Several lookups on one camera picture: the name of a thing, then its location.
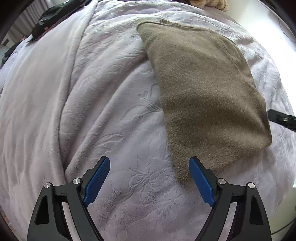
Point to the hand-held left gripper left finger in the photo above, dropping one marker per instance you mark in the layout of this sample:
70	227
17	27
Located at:
97	179

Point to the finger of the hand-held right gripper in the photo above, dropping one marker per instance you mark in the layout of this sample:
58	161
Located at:
281	118

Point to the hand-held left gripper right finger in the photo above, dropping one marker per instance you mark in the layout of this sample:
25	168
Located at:
201	180

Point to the beige knit sweater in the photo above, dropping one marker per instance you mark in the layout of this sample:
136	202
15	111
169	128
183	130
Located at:
203	92

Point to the dark clothes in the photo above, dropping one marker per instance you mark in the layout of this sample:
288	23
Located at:
50	16

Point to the lilac embossed blanket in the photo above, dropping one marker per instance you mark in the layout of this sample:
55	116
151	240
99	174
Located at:
92	104

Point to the beige striped cloth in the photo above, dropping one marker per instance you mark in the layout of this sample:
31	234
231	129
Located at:
215	3

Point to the grey curtain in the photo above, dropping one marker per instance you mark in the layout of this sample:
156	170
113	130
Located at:
25	20

